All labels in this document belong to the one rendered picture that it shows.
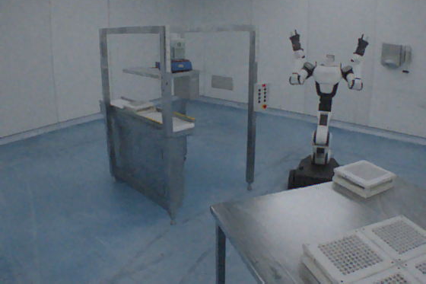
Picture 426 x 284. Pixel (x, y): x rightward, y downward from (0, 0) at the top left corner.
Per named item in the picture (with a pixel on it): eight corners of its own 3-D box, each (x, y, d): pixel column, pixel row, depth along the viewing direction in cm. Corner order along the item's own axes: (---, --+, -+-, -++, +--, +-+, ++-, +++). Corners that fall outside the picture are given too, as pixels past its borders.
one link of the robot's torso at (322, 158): (312, 154, 373) (313, 127, 338) (329, 157, 366) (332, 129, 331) (309, 166, 364) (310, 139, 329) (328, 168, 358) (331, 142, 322)
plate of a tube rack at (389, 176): (395, 177, 165) (396, 174, 165) (367, 189, 155) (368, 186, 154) (362, 162, 186) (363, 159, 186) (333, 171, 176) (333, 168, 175)
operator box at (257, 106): (268, 109, 331) (269, 82, 324) (257, 112, 320) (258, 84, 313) (264, 108, 335) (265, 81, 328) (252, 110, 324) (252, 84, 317)
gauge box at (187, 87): (199, 97, 284) (199, 74, 279) (189, 100, 278) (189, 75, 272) (183, 94, 300) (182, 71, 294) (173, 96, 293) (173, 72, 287)
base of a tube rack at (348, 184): (394, 186, 167) (395, 182, 166) (366, 199, 156) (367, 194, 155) (361, 170, 188) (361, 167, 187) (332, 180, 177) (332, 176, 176)
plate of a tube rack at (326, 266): (397, 268, 99) (398, 263, 98) (338, 290, 92) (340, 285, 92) (356, 232, 121) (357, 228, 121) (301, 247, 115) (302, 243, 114)
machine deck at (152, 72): (199, 74, 279) (199, 70, 278) (160, 80, 254) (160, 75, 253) (157, 68, 322) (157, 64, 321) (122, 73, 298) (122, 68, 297)
